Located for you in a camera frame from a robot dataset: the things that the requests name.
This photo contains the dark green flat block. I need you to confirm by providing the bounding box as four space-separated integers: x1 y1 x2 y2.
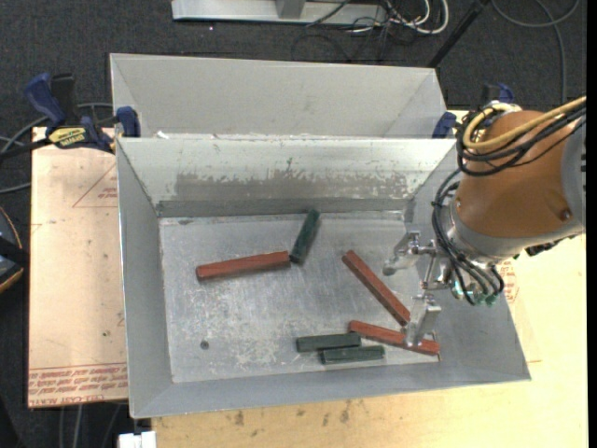
295 331 363 355
288 208 323 266
318 344 387 366

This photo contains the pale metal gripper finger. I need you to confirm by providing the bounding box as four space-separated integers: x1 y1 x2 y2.
403 292 443 348
382 231 437 277

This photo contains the red-brown flat block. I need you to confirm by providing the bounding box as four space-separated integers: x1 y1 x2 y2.
340 249 412 328
195 250 292 284
347 319 441 357

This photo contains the brown cardboard board red print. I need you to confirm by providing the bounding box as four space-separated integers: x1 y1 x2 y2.
27 126 130 409

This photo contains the grey metal bin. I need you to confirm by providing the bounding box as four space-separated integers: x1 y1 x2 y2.
109 52 533 420

